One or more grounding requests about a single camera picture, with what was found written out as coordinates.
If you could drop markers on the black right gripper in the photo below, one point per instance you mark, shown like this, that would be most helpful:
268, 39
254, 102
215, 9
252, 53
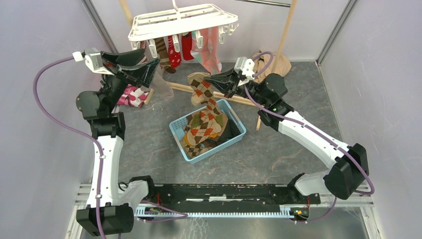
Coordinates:
227, 82

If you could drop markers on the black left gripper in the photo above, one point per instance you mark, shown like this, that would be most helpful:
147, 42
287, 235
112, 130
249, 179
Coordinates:
127, 62

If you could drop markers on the argyle patterned sock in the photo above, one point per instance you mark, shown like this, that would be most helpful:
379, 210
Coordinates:
202, 131
203, 92

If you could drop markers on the white plastic clip hanger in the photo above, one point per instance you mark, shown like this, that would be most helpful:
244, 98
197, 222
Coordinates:
148, 26

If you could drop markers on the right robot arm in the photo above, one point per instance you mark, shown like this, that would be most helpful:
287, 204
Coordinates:
347, 166

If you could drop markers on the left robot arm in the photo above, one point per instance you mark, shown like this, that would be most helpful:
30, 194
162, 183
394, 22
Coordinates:
109, 212

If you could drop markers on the pink camouflage cloth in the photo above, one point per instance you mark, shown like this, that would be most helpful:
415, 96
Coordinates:
133, 96

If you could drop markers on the brown cream striped sock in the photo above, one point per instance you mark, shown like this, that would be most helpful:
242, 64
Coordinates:
162, 54

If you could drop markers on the pink sock with green print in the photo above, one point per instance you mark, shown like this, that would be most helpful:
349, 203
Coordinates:
207, 55

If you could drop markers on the red snowflake sock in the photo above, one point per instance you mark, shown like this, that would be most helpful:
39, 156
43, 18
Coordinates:
179, 48

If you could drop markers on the beige crumpled cloth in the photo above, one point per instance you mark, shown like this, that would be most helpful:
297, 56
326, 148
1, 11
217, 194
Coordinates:
279, 65

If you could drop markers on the steel hanging rod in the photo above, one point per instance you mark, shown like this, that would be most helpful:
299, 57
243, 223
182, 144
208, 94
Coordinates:
267, 2

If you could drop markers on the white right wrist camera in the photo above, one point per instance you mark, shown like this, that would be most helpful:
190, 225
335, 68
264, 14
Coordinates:
244, 68

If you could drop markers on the wooden hanger stand frame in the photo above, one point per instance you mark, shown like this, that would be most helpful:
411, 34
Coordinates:
184, 88

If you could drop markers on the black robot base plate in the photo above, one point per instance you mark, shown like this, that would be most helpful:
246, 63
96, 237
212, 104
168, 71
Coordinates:
179, 201

